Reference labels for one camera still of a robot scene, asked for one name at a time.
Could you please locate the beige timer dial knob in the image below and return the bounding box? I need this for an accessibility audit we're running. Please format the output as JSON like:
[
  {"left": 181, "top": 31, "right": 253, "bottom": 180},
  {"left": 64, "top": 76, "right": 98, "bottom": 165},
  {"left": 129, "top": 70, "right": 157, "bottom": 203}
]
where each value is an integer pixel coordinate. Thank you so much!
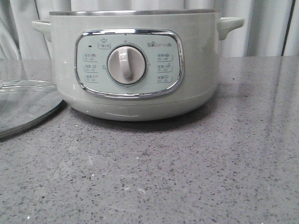
[{"left": 107, "top": 46, "right": 146, "bottom": 85}]

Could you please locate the glass lid with steel rim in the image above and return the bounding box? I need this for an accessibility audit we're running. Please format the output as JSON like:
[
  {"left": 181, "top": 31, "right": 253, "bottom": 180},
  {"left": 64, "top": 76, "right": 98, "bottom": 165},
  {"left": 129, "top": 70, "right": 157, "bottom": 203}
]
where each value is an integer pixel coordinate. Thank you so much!
[{"left": 0, "top": 80, "right": 63, "bottom": 140}]

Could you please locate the white curtain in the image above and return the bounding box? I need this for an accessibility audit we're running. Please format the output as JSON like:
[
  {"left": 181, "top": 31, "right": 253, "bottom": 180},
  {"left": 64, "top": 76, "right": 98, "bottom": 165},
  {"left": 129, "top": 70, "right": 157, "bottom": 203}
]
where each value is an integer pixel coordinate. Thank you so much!
[{"left": 0, "top": 0, "right": 299, "bottom": 60}]

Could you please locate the pale green electric cooking pot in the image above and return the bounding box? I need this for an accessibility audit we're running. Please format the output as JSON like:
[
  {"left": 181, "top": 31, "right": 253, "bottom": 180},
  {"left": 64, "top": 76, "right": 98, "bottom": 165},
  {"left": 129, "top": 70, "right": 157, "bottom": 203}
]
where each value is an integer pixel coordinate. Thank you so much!
[{"left": 32, "top": 9, "right": 244, "bottom": 121}]

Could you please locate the black vertical cable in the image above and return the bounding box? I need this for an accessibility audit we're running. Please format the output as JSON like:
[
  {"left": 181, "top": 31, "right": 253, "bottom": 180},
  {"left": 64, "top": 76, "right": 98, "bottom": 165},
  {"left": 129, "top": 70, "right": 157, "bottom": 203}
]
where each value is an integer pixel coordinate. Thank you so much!
[{"left": 280, "top": 0, "right": 295, "bottom": 56}]

